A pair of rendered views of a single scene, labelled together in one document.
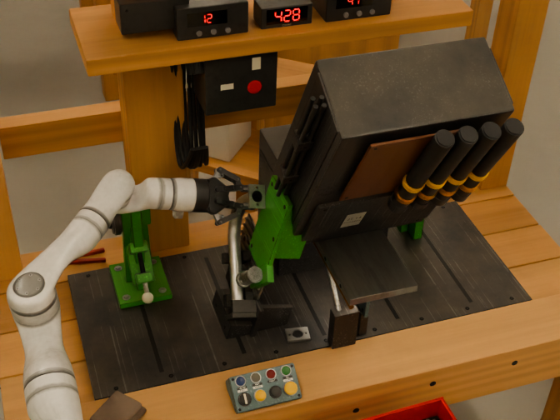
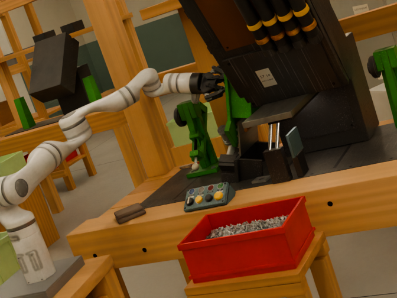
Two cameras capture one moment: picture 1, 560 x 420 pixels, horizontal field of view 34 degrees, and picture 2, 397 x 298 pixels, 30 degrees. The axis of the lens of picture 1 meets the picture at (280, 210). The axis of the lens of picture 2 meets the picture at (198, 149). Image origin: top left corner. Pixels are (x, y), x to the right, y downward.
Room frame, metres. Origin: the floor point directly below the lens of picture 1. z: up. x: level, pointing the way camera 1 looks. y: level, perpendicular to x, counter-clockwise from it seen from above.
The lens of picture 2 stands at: (-0.15, -1.70, 1.55)
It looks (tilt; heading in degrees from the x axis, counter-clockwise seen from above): 12 degrees down; 49
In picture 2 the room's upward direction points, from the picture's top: 19 degrees counter-clockwise
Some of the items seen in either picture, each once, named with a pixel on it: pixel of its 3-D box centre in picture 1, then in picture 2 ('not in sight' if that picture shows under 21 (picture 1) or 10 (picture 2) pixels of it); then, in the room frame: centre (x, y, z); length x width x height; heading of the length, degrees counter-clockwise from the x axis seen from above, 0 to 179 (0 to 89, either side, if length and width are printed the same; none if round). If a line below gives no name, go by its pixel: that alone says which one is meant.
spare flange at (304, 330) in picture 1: (297, 334); (261, 179); (1.50, -0.05, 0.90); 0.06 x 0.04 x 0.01; 101
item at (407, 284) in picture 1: (349, 241); (286, 104); (1.60, -0.17, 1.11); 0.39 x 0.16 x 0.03; 20
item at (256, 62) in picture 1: (234, 70); not in sight; (1.83, 0.12, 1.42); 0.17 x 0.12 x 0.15; 110
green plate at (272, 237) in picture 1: (282, 224); (242, 95); (1.59, -0.01, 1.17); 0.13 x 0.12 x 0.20; 110
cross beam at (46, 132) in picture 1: (257, 100); (295, 45); (2.02, 0.07, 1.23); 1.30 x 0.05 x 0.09; 110
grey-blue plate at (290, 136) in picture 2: (358, 302); (297, 151); (1.55, -0.20, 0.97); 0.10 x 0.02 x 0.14; 20
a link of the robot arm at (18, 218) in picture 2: not in sight; (12, 203); (0.85, 0.33, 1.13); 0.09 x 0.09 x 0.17; 20
